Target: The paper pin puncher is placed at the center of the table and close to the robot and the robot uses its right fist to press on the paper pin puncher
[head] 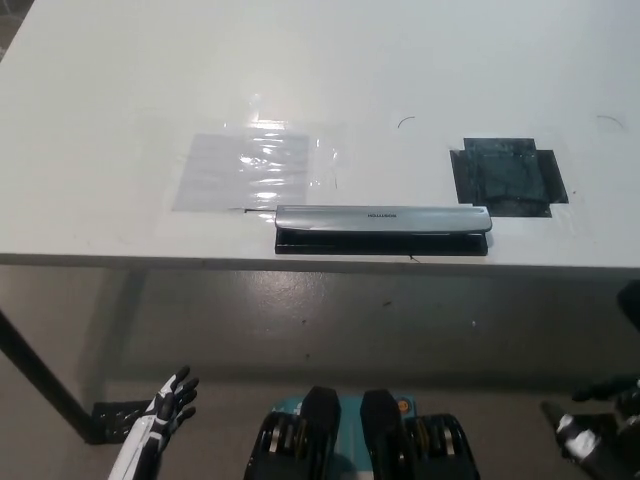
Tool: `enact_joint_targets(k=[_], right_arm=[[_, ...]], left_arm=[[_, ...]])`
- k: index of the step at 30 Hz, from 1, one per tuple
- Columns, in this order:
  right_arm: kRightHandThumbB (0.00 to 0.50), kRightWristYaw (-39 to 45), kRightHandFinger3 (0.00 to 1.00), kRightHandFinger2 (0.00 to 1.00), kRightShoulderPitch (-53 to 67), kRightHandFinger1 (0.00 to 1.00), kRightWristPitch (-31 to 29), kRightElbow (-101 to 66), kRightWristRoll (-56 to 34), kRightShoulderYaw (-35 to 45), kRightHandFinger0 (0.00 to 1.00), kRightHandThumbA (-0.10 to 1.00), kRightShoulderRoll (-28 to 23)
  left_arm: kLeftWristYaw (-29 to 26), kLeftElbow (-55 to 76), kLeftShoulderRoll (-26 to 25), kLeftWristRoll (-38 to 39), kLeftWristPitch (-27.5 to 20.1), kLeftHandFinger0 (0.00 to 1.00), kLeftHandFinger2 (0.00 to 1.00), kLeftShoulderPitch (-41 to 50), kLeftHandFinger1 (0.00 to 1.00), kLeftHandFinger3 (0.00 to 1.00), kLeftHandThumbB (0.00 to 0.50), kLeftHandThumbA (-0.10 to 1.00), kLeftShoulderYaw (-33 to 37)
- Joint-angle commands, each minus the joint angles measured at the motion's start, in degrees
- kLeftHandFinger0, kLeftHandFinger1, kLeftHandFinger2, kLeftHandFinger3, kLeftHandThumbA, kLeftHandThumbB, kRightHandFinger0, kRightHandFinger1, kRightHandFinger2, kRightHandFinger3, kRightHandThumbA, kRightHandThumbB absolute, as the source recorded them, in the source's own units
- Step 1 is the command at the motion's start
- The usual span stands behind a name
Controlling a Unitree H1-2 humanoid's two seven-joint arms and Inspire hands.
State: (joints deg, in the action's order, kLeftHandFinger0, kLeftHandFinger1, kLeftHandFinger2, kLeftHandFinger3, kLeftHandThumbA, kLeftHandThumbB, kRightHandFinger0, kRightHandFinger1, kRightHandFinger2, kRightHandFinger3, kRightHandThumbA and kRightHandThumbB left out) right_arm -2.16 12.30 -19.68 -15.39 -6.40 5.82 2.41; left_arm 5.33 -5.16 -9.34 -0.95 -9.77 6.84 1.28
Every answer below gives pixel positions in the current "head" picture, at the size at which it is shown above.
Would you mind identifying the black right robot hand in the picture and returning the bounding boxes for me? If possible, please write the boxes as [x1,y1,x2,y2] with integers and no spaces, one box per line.
[542,372,640,462]

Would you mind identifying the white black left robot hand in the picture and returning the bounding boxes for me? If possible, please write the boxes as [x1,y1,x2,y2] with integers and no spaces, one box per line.
[107,365,200,480]

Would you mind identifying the black teal robot torso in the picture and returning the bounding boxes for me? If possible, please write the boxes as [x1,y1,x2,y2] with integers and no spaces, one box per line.
[243,384,482,480]

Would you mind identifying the black table foot plate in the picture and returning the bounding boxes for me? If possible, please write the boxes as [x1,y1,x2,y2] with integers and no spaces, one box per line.
[89,399,157,445]

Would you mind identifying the black table leg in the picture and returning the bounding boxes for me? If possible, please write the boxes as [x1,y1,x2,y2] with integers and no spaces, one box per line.
[0,307,96,444]

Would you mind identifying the clear plastic sheet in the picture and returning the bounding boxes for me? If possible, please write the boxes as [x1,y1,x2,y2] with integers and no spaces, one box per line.
[172,132,312,214]

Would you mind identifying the black tape patch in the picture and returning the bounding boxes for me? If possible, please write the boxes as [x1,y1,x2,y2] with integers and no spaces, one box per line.
[448,137,571,219]

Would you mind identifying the silver black hole punch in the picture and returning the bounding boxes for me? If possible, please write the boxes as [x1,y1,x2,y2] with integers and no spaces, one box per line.
[273,203,493,258]

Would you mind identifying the clear plastic film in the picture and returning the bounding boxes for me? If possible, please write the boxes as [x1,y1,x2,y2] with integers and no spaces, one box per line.
[219,92,347,212]

